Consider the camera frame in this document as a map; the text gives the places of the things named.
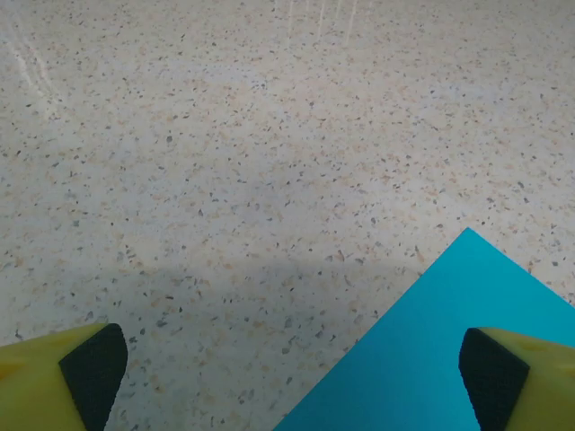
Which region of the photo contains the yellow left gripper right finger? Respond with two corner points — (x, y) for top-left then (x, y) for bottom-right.
(457, 326), (575, 431)

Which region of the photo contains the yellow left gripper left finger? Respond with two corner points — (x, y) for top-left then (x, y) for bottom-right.
(0, 322), (129, 431)

